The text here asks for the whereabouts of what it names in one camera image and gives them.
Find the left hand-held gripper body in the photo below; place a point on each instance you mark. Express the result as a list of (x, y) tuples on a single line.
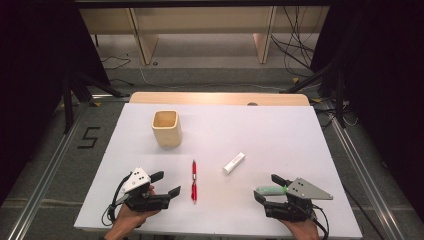
[(146, 201)]

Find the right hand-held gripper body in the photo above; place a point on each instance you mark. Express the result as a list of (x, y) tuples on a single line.
[(293, 208)]

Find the green marker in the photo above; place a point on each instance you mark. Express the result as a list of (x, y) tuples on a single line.
[(271, 190)]

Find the red pen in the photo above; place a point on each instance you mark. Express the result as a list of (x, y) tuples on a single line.
[(194, 181)]

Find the white eraser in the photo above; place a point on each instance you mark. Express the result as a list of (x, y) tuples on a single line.
[(234, 163)]

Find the beige square cup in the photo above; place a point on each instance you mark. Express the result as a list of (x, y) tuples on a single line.
[(166, 131)]

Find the person's right hand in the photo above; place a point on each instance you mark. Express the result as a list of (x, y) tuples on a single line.
[(301, 230)]

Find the person's left hand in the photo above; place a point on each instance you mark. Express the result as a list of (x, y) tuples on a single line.
[(128, 220)]

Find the yellow tape piece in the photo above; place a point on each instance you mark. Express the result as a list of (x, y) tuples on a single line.
[(97, 104), (316, 100), (295, 80)]

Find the light wooden table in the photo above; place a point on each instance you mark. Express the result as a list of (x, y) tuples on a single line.
[(216, 98)]

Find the black metal stand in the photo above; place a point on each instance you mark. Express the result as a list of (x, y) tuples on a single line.
[(328, 80), (78, 88)]

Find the black curtain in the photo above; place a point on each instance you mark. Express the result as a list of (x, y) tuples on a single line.
[(383, 83), (33, 83)]

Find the light wooden background desk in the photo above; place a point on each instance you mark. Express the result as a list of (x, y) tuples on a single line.
[(200, 20)]

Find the aluminium floor rail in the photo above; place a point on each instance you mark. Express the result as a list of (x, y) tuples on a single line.
[(366, 180), (43, 185)]

